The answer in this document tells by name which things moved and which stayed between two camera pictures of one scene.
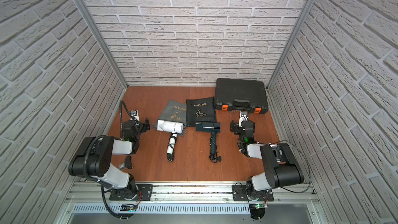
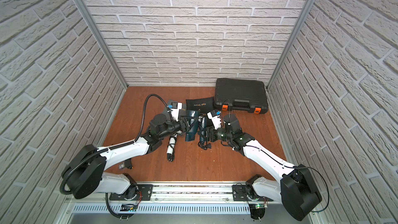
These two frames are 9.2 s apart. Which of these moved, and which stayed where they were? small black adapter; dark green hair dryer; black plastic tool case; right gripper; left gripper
Moved: dark green hair dryer; right gripper; left gripper
Stayed: black plastic tool case; small black adapter
